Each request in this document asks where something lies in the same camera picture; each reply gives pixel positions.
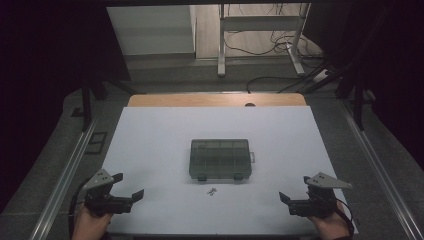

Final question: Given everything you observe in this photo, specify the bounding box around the black metal stand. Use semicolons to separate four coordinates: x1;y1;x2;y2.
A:
299;4;394;132
79;74;146;133

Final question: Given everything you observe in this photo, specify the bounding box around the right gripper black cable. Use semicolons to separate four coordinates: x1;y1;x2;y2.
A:
334;197;355;239

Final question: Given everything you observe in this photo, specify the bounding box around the long black floor cable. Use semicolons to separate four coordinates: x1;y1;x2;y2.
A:
245;59;329;95

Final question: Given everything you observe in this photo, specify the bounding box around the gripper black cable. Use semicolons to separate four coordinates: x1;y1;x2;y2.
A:
67;178;92;240
334;197;355;239

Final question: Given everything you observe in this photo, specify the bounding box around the white table mat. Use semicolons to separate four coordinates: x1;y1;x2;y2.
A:
81;105;359;236

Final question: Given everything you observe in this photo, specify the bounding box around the white desk frame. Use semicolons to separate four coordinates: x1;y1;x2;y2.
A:
217;3;312;78

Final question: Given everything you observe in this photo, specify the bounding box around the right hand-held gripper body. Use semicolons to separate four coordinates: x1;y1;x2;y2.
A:
288;171;354;220

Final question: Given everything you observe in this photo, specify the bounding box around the clear grey compartment box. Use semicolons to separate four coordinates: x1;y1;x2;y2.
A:
188;138;256;182

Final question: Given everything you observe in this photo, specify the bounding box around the tangle of black floor cables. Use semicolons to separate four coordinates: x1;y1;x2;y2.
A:
222;3;325;62

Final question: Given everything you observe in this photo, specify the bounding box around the person's left hand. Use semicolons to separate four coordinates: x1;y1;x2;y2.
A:
71;203;114;240

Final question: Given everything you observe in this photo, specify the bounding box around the aluminium floor rail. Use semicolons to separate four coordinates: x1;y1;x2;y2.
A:
29;119;98;240
339;99;424;240

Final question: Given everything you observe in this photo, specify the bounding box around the dark curtain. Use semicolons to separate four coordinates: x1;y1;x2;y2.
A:
304;0;424;171
0;0;132;214

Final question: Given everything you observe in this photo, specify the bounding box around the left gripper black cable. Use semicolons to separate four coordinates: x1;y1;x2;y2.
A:
67;178;92;240

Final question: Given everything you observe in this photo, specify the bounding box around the white power strip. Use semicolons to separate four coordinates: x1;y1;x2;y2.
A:
311;68;332;84

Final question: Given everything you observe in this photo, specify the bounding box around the person's right hand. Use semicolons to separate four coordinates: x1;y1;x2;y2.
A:
308;201;351;240

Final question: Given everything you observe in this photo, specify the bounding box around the white cabinet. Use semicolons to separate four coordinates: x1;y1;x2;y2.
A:
106;4;198;57

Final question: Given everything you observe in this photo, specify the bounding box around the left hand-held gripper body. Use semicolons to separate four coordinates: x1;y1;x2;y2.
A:
81;168;135;216

